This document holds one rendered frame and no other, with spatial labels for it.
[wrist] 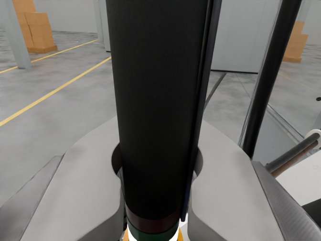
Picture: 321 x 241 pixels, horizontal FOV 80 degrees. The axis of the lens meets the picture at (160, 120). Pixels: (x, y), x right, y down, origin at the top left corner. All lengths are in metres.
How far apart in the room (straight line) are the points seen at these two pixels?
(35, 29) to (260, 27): 6.92
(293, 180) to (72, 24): 14.04
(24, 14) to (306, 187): 8.32
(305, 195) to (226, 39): 5.26
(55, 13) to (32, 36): 6.43
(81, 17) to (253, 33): 10.51
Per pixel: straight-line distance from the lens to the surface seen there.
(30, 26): 8.38
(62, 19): 14.50
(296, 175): 0.55
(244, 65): 5.87
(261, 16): 5.75
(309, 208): 0.30
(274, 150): 1.37
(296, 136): 1.20
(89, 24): 13.69
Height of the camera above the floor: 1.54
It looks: 31 degrees down
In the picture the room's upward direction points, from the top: 2 degrees clockwise
